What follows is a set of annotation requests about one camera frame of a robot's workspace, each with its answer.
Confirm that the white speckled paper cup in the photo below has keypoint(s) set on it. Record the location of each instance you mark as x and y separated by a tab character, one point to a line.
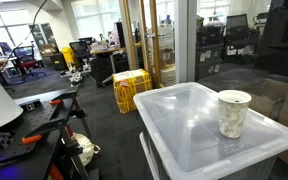
232	116

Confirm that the yellow taped parcel box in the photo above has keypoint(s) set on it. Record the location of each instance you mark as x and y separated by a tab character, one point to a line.
130	88

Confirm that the stacked cardboard boxes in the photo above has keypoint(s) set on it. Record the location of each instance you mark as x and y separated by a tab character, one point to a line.
168	66

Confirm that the wooden door panel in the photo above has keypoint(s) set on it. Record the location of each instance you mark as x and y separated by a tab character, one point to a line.
154	43

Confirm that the black under-desk cabinet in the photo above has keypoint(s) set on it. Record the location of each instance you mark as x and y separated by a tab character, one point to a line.
100	70

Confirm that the wooden top office desk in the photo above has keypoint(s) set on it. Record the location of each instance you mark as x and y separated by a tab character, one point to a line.
107	50

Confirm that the large clear plastic storage bin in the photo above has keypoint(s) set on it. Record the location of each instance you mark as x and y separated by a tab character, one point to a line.
157	160

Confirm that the black mesh office chair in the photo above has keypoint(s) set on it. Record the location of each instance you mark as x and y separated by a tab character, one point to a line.
80	51

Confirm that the black storage shelf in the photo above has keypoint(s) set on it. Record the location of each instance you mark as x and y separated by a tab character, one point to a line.
209	50

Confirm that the white plastic bag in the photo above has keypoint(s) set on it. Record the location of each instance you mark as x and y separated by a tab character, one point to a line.
85	148

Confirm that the yellow cabinet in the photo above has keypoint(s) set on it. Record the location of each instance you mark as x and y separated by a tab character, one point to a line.
68	56

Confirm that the black low drawer cabinet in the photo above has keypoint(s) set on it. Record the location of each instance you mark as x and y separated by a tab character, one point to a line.
58	61

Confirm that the black perforated workbench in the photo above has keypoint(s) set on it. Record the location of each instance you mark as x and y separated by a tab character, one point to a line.
34	126

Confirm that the red and black office chair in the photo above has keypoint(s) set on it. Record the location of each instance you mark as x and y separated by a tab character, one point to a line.
25	60

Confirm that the large open cardboard box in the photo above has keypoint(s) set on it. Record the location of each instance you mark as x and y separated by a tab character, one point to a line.
267	96

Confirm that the grey door frame post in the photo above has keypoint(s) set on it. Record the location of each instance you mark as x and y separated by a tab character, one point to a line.
185	40

